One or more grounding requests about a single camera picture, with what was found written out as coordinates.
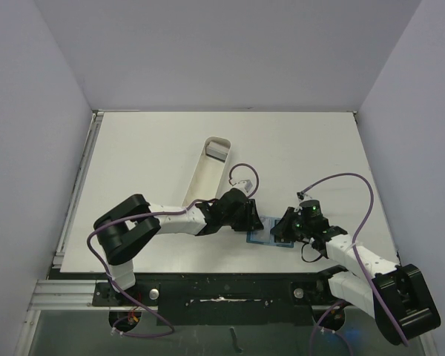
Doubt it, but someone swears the blue card holder wallet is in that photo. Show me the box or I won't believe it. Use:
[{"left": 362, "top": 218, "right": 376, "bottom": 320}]
[{"left": 246, "top": 216, "right": 294, "bottom": 248}]

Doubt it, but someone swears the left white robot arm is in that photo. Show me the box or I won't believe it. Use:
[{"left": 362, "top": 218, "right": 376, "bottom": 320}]
[{"left": 91, "top": 188, "right": 263, "bottom": 305}]

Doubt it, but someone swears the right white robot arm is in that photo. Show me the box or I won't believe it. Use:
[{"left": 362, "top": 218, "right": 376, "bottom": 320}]
[{"left": 271, "top": 200, "right": 441, "bottom": 345}]

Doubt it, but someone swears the white oblong plastic tray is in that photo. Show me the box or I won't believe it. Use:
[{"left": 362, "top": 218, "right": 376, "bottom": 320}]
[{"left": 182, "top": 136, "right": 231, "bottom": 206}]

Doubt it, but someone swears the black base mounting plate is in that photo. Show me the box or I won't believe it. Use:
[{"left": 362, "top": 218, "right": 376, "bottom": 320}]
[{"left": 90, "top": 272, "right": 360, "bottom": 327}]

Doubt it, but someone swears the right black loop cable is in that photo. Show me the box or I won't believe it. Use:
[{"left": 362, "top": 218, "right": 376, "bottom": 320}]
[{"left": 300, "top": 240, "right": 326, "bottom": 264}]

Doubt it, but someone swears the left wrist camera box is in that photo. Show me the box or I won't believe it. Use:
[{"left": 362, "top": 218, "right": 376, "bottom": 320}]
[{"left": 232, "top": 179, "right": 253, "bottom": 194}]

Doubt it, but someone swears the aluminium frame rail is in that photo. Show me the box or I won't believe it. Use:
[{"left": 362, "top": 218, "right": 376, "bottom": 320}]
[{"left": 14, "top": 110, "right": 104, "bottom": 356}]

